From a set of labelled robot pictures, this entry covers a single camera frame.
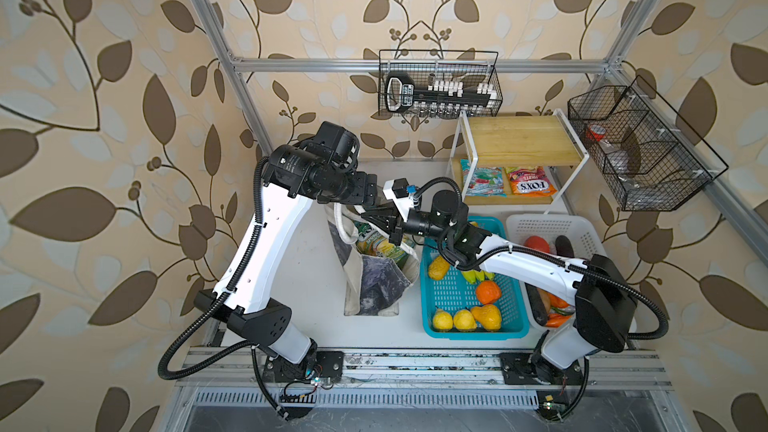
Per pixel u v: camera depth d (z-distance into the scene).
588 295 0.43
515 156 0.76
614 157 0.71
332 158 0.47
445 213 0.56
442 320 0.77
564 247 0.92
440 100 0.85
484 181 0.89
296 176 0.41
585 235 0.89
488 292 0.81
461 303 0.85
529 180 0.91
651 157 0.73
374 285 0.77
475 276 0.86
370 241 0.83
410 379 0.74
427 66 0.91
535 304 0.75
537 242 0.92
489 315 0.77
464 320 0.78
